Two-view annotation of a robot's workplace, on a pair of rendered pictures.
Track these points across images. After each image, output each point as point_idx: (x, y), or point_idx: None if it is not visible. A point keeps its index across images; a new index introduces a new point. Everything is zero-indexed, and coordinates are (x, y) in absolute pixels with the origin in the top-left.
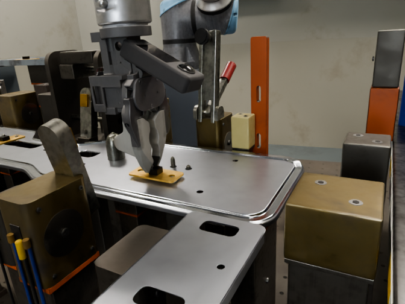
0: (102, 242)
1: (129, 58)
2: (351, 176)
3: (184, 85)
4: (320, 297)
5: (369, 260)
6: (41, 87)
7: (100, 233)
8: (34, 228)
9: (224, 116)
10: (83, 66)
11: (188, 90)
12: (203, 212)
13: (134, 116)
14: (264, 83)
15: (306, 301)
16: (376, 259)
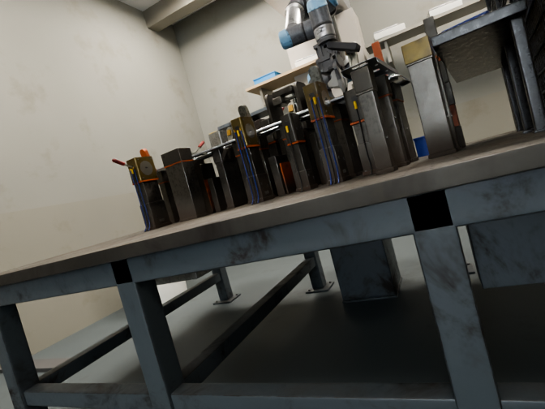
0: (320, 157)
1: (332, 46)
2: None
3: (355, 45)
4: (420, 72)
5: (428, 49)
6: (257, 121)
7: (318, 153)
8: (319, 90)
9: None
10: (284, 97)
11: (357, 48)
12: None
13: (337, 66)
14: (382, 60)
15: (417, 77)
16: (430, 47)
